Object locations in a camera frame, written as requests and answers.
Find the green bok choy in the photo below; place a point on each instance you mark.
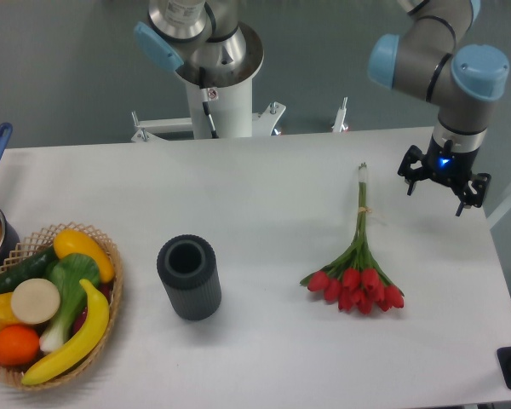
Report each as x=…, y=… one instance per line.
x=65, y=275

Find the woven wicker basket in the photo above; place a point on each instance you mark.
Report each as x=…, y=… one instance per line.
x=39, y=241

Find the red fruit in basket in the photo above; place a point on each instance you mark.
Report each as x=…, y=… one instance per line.
x=105, y=290

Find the beige round disc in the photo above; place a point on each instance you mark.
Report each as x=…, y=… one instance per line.
x=35, y=301

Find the dark grey ribbed vase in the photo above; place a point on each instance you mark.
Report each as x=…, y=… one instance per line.
x=187, y=268

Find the yellow squash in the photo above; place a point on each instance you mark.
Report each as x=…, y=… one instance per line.
x=71, y=241

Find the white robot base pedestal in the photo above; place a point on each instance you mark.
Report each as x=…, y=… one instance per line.
x=216, y=56

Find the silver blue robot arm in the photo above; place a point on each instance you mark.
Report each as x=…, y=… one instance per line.
x=465, y=83

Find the orange fruit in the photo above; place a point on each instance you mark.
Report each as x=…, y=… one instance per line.
x=19, y=345

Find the yellow banana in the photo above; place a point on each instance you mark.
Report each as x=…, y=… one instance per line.
x=79, y=346

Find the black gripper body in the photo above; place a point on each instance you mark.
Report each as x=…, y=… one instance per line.
x=443, y=164

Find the red tulip bouquet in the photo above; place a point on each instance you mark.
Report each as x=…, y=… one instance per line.
x=355, y=280

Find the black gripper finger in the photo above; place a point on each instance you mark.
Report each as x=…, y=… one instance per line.
x=472, y=193
x=411, y=168

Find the green cucumber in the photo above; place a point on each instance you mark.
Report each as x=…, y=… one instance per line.
x=33, y=267

